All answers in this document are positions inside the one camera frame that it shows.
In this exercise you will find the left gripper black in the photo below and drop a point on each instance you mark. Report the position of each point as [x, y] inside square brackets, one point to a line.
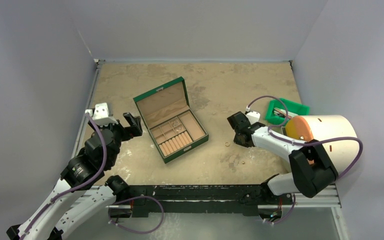
[128, 132]

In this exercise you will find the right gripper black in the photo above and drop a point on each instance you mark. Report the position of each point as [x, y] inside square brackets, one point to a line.
[240, 126]

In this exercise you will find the green ring tray insert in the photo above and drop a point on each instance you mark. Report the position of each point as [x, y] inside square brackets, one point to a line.
[173, 142]

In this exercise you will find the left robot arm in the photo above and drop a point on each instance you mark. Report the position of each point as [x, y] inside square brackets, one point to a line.
[99, 154]

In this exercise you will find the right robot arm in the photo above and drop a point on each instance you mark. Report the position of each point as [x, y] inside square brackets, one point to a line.
[311, 169]

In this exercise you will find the green jewelry box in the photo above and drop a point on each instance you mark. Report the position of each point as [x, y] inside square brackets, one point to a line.
[162, 103]

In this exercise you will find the green plastic bin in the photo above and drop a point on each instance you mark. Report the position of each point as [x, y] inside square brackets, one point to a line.
[276, 111]

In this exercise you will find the white cylinder orange lid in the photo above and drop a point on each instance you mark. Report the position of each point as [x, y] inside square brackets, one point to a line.
[342, 151]

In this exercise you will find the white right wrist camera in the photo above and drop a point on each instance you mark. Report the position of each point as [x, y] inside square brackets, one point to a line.
[252, 116]

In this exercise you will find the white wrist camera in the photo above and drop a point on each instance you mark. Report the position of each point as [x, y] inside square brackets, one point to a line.
[252, 116]
[102, 114]

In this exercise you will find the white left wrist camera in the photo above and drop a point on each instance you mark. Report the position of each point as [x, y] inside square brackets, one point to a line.
[102, 114]

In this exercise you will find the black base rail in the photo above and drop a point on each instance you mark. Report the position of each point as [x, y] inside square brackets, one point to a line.
[246, 199]

